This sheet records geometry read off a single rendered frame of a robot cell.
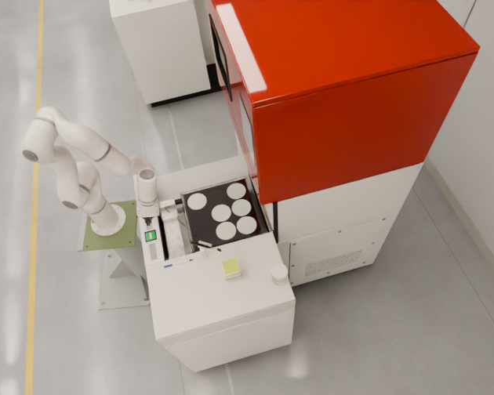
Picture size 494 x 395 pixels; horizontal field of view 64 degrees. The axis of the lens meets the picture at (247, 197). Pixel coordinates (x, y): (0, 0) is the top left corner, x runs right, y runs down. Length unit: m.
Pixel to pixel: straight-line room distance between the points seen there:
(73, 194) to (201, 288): 0.70
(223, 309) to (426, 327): 1.53
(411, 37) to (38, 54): 4.30
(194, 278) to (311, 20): 1.17
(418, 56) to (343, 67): 0.24
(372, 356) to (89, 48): 4.07
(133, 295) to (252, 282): 1.33
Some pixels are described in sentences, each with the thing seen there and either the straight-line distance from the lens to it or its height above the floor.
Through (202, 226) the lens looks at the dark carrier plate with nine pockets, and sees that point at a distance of 2.03.
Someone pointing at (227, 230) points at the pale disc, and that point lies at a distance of 1.99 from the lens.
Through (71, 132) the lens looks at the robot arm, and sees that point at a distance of 1.57.
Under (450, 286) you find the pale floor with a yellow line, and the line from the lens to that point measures 3.05.
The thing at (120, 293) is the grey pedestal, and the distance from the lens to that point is 3.00.
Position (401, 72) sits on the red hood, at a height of 1.79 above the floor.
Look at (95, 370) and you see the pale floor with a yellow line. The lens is 2.93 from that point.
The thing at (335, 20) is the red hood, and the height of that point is 1.82.
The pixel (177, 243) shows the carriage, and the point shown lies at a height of 0.88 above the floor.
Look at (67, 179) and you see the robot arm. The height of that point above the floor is 1.33.
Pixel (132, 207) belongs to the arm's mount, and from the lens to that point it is 2.27.
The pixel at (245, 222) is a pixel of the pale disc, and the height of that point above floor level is 0.90.
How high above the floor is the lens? 2.66
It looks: 58 degrees down
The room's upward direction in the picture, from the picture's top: 8 degrees counter-clockwise
